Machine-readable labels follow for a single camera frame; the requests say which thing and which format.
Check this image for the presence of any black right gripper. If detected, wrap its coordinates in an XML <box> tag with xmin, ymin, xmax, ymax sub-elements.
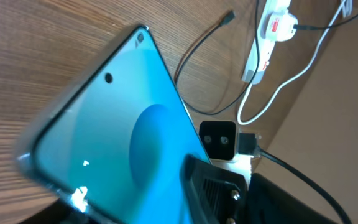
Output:
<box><xmin>181</xmin><ymin>155</ymin><xmax>335</xmax><ymax>224</ymax></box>

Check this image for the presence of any blue screen smartphone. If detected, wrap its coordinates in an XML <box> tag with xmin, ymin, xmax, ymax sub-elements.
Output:
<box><xmin>15</xmin><ymin>24</ymin><xmax>208</xmax><ymax>223</ymax></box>

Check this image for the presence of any black usb charging cable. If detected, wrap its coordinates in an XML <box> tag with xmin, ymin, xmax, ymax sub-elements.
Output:
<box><xmin>173</xmin><ymin>0</ymin><xmax>358</xmax><ymax>116</ymax></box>

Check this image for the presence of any white power strip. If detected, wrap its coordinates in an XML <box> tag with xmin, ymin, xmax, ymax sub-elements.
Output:
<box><xmin>242</xmin><ymin>0</ymin><xmax>291</xmax><ymax>85</ymax></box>

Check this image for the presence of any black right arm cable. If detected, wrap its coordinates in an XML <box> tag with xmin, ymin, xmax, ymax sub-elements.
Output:
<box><xmin>237</xmin><ymin>133</ymin><xmax>353</xmax><ymax>224</ymax></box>

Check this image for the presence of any white usb wall charger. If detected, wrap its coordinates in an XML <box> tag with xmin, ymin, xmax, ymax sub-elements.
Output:
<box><xmin>265</xmin><ymin>9</ymin><xmax>298</xmax><ymax>42</ymax></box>

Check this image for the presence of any white power strip cord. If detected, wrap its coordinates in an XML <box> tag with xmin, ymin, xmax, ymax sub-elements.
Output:
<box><xmin>236</xmin><ymin>0</ymin><xmax>354</xmax><ymax>126</ymax></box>

